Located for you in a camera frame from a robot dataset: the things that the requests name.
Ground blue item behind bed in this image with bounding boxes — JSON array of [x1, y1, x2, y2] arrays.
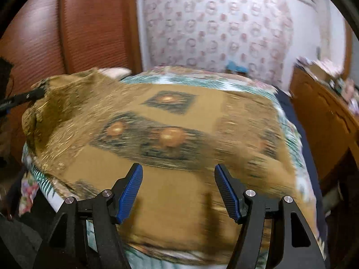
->
[[226, 61, 248, 74]]

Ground brown gold patterned scarf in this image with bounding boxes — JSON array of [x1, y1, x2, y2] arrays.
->
[[21, 67, 319, 252]]

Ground louvered wooden wardrobe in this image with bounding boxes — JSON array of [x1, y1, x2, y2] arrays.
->
[[0, 0, 144, 163]]

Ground cardboard box with cloth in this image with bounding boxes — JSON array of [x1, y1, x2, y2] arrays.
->
[[297, 56, 343, 83]]

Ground folded beige pink garment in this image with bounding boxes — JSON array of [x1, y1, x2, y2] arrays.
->
[[98, 67, 132, 81]]

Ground floral blanket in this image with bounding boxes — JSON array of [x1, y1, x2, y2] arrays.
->
[[18, 172, 39, 216]]

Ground navy blue mattress sheet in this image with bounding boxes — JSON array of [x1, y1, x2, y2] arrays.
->
[[274, 89, 328, 261]]

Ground palm leaf print sheet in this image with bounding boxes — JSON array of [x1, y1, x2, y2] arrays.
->
[[22, 72, 327, 269]]

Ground circle pattern sheer curtain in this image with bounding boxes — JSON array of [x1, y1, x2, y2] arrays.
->
[[143, 0, 294, 86]]

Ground long wooden sideboard cabinet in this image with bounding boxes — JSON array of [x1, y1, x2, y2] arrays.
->
[[289, 67, 358, 182]]

